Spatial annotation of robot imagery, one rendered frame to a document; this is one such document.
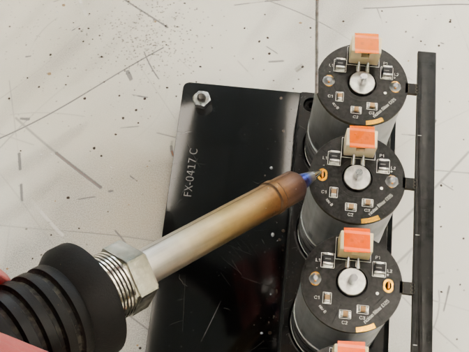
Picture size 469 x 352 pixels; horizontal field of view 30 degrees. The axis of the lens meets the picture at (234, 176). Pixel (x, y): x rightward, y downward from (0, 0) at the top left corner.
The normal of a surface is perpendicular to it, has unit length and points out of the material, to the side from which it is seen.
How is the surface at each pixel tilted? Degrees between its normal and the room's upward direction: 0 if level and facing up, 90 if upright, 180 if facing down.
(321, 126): 90
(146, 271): 39
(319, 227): 90
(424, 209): 0
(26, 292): 31
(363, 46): 0
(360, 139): 0
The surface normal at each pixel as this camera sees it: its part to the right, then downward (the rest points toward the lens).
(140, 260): 0.61, -0.17
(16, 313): 0.30, -0.65
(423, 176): 0.01, -0.39
